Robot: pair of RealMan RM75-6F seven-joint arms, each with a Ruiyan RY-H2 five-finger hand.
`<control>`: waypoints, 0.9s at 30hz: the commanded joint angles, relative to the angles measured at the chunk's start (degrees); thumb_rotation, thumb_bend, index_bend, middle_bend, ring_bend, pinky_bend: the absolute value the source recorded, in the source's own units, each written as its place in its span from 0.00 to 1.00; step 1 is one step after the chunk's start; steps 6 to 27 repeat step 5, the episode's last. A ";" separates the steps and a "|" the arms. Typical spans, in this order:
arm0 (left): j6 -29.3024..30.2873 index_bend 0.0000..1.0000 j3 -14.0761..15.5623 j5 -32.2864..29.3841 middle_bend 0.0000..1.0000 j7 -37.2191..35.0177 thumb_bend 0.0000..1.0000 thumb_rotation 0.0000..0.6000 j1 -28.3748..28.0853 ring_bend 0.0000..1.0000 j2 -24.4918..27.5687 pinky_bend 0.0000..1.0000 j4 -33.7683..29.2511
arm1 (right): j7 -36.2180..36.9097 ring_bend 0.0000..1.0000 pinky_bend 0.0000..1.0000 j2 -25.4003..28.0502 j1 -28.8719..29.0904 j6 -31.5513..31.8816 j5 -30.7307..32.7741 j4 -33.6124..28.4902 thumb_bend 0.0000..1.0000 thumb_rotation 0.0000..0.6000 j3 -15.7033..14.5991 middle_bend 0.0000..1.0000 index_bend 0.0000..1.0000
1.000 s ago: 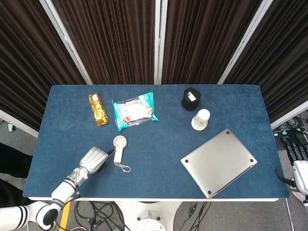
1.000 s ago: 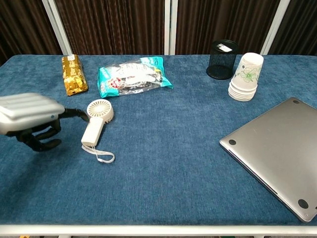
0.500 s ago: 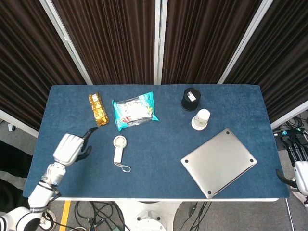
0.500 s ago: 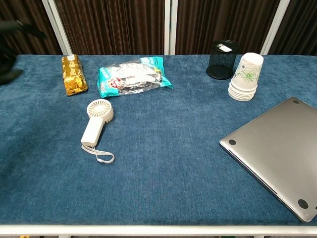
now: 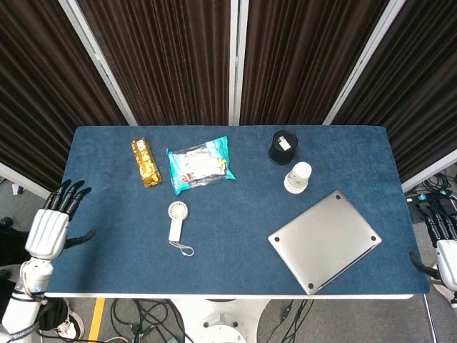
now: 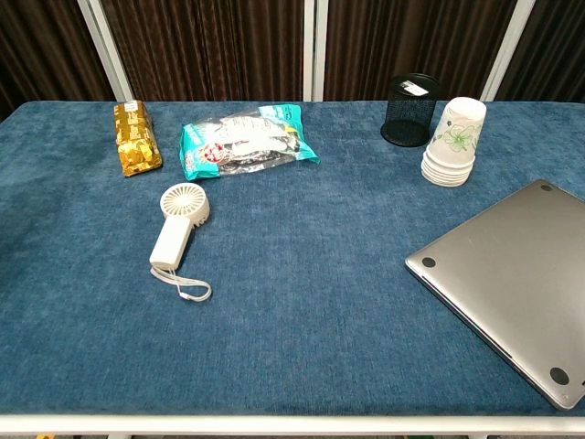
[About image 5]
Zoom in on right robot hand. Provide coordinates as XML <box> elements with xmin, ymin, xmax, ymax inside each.
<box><xmin>408</xmin><ymin>207</ymin><xmax>457</xmax><ymax>292</ymax></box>

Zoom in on silver laptop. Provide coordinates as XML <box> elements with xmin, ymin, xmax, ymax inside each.
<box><xmin>267</xmin><ymin>189</ymin><xmax>383</xmax><ymax>296</ymax></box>

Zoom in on gold foil snack bar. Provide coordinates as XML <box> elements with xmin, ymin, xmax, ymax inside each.
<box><xmin>130</xmin><ymin>138</ymin><xmax>163</xmax><ymax>189</ymax></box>

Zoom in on blue table mat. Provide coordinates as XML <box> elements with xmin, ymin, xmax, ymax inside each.
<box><xmin>44</xmin><ymin>124</ymin><xmax>431</xmax><ymax>296</ymax></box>

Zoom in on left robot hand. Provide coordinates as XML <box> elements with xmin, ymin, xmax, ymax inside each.
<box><xmin>24</xmin><ymin>179</ymin><xmax>96</xmax><ymax>260</ymax></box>

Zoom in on yellow floor tape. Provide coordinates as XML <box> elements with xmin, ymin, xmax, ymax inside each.
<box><xmin>88</xmin><ymin>298</ymin><xmax>106</xmax><ymax>343</ymax></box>

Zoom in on black cable with connector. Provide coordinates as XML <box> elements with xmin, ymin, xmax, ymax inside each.
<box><xmin>266</xmin><ymin>299</ymin><xmax>315</xmax><ymax>343</ymax></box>

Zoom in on white table pedestal base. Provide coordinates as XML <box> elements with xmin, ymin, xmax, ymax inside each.
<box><xmin>167</xmin><ymin>298</ymin><xmax>272</xmax><ymax>343</ymax></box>

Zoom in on black cable bundle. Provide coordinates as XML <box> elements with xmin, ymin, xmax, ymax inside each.
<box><xmin>109</xmin><ymin>298</ymin><xmax>186</xmax><ymax>343</ymax></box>

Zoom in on black cylindrical container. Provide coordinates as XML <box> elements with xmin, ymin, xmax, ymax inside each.
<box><xmin>268</xmin><ymin>129</ymin><xmax>299</xmax><ymax>166</ymax></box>

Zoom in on white sneaker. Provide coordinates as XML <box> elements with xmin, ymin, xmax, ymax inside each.
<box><xmin>53</xmin><ymin>299</ymin><xmax>85</xmax><ymax>340</ymax></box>

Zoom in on cables and power adapters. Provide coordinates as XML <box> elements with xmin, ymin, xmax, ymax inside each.
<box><xmin>405</xmin><ymin>167</ymin><xmax>457</xmax><ymax>224</ymax></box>

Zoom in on white paper cup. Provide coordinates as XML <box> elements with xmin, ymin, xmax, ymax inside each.
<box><xmin>283</xmin><ymin>161</ymin><xmax>313</xmax><ymax>196</ymax></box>

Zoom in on white partition post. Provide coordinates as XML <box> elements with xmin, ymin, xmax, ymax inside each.
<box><xmin>228</xmin><ymin>0</ymin><xmax>250</xmax><ymax>126</ymax></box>

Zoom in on dark brown curtain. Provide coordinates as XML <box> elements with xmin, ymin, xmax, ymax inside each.
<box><xmin>0</xmin><ymin>0</ymin><xmax>457</xmax><ymax>196</ymax></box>

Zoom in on teal plastic snack bag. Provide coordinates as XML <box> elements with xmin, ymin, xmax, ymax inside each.
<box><xmin>166</xmin><ymin>135</ymin><xmax>238</xmax><ymax>196</ymax></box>

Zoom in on white handheld fan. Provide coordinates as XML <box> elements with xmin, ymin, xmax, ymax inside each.
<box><xmin>166</xmin><ymin>201</ymin><xmax>196</xmax><ymax>257</ymax></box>

